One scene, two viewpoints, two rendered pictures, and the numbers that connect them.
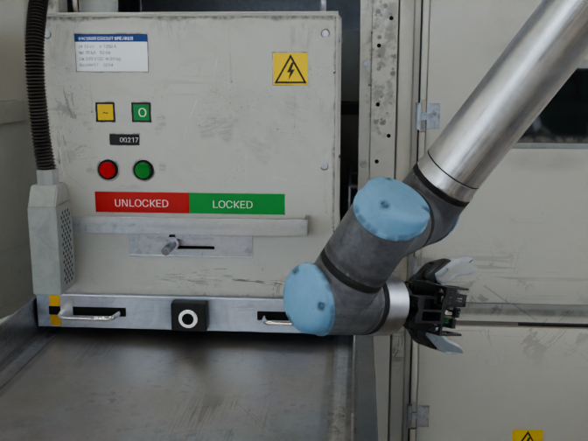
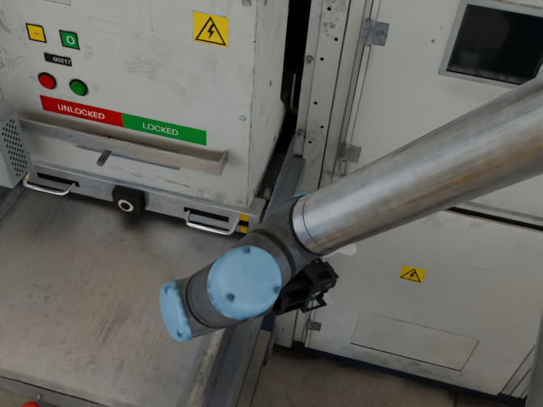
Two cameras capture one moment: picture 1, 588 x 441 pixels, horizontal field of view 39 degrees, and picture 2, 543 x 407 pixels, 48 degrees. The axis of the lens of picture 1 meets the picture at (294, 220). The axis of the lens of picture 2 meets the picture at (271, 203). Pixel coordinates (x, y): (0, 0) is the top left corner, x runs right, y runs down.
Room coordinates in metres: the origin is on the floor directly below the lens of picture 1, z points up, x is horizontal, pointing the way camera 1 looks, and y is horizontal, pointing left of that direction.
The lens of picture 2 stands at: (0.53, -0.19, 1.80)
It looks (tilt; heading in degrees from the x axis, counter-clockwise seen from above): 47 degrees down; 6
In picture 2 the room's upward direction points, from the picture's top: 5 degrees clockwise
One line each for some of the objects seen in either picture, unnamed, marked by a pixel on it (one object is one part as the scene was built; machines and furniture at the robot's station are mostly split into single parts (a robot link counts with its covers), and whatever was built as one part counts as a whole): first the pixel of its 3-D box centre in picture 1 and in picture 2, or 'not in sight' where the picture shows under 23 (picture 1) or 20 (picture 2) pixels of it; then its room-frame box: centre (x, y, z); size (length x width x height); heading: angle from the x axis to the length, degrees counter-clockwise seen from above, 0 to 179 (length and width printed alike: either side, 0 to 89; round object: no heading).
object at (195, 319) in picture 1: (189, 316); (128, 201); (1.32, 0.18, 0.90); 0.06 x 0.03 x 0.05; 85
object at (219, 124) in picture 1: (187, 165); (117, 92); (1.34, 0.17, 1.15); 0.48 x 0.01 x 0.48; 85
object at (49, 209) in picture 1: (52, 236); (2, 139); (1.29, 0.39, 1.04); 0.08 x 0.05 x 0.17; 175
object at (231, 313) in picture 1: (193, 309); (135, 188); (1.36, 0.17, 0.90); 0.54 x 0.05 x 0.06; 85
